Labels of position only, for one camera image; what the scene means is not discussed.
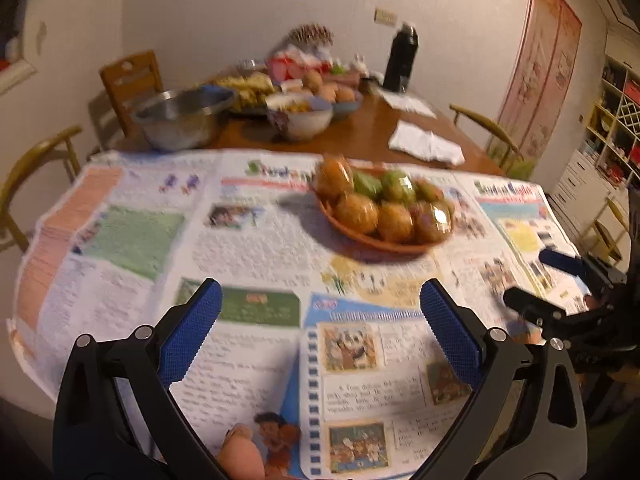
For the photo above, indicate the wooden slat-back chair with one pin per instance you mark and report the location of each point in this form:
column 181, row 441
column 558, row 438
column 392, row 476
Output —
column 130, row 72

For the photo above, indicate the cooked vegetable dish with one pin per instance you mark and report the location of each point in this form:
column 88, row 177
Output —
column 292, row 106

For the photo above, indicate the pile of brown eggs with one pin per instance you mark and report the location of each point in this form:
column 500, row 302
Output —
column 330, row 92

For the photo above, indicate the white cartoon bowl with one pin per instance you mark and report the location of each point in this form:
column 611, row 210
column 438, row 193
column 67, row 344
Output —
column 300, row 125

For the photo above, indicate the plastic-wrapped green citrus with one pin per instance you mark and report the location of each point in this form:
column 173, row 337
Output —
column 367, row 185
column 397, row 187

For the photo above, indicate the person's left hand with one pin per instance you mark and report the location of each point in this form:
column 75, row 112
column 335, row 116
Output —
column 240, row 455

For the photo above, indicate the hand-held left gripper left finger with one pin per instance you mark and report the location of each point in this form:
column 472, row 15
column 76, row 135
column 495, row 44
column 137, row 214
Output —
column 192, row 332

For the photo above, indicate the newspaper with pink column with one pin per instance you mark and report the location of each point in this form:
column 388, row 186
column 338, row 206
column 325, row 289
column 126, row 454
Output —
column 125, row 240

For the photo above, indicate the stainless steel bowl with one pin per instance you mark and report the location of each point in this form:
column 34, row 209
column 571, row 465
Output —
column 180, row 120

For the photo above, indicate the plate of fried food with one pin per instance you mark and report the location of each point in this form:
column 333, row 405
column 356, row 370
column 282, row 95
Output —
column 250, row 87

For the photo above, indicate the plastic-wrapped orange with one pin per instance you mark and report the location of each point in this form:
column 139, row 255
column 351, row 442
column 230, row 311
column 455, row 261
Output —
column 395, row 220
column 432, row 220
column 356, row 212
column 334, row 176

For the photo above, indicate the white paper sheet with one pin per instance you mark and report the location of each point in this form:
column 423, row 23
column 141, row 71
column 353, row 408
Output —
column 410, row 104

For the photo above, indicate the yellow wooden chair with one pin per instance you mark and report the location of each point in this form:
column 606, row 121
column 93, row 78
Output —
column 617, row 212

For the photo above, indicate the white rabbit figurine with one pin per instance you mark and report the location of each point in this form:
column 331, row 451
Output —
column 360, row 61

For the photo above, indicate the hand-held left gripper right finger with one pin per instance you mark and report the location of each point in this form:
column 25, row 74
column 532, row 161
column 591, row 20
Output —
column 450, row 332

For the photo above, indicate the newspaper with yellow box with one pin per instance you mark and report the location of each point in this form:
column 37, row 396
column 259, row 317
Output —
column 515, row 230

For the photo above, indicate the orange bear-shaped plate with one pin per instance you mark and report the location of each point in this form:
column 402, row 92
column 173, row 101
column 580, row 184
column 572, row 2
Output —
column 380, row 246

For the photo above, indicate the white cloth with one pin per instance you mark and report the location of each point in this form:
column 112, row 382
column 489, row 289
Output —
column 425, row 142

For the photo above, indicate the black thermos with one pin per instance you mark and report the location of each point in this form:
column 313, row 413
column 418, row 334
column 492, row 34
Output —
column 400, row 57

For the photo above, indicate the small green lime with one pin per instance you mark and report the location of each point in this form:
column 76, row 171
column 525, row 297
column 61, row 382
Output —
column 430, row 191

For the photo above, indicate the newspaper with football cartoon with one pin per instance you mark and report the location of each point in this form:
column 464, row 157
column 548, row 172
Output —
column 250, row 355

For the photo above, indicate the red and white package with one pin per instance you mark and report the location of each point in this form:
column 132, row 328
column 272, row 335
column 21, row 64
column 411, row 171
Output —
column 283, row 69

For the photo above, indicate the pink cartoon door curtain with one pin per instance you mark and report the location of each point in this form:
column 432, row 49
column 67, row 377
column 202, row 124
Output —
column 545, row 60

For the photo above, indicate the framed wall picture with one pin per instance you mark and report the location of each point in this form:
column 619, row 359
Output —
column 15, row 72

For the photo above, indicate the white shelf cabinet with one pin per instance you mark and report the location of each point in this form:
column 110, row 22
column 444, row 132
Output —
column 615, row 135

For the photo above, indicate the wall socket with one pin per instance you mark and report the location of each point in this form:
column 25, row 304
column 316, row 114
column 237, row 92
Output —
column 386, row 15

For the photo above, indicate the bundle of patterned sticks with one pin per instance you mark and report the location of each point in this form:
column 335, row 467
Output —
column 310, row 34

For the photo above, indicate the curved-back wooden chair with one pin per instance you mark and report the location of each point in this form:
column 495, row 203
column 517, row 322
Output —
column 30, row 160
column 480, row 117

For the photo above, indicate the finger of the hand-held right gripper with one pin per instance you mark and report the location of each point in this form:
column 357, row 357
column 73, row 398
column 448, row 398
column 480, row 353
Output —
column 562, row 262
column 530, row 307

